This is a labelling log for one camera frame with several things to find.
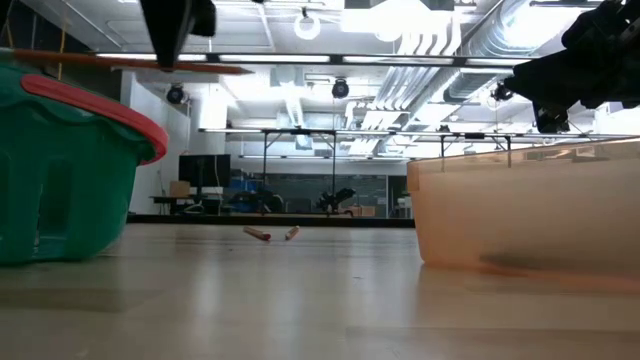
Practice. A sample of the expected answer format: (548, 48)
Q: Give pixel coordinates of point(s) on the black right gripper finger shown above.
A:
(555, 82)

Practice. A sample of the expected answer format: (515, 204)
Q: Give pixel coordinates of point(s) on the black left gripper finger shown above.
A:
(167, 30)

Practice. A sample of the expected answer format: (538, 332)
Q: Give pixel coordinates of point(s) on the orange wooden pencil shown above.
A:
(125, 61)
(257, 234)
(293, 233)

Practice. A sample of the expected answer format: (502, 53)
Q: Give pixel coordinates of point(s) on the orange translucent plastic bin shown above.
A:
(525, 215)

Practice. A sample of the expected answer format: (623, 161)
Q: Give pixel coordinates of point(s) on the green basket with orange rim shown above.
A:
(65, 190)

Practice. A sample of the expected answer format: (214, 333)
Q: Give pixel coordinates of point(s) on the black background robot arm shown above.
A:
(336, 197)
(260, 201)

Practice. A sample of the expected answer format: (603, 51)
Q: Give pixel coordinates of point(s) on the black overhead bar with lights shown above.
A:
(337, 59)

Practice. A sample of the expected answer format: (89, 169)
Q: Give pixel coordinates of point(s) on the black computer monitor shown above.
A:
(205, 170)

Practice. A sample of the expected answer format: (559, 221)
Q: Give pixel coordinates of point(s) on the dark background desk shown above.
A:
(165, 199)

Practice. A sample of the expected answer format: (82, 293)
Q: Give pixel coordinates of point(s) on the blue storage bins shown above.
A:
(245, 185)

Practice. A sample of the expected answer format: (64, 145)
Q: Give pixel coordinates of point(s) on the dark background door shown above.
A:
(397, 195)

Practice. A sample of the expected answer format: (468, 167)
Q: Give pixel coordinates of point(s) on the flat brown cardboard box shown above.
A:
(362, 211)

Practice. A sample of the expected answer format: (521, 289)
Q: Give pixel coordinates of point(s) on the black round ceiling camera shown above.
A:
(500, 93)
(175, 94)
(340, 88)

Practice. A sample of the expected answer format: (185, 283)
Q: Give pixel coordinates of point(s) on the silver ventilation duct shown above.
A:
(500, 35)

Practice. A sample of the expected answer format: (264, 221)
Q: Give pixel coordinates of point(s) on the black background rig frame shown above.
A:
(475, 135)
(265, 170)

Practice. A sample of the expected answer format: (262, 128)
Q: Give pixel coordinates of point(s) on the black aluminium table frame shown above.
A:
(280, 221)

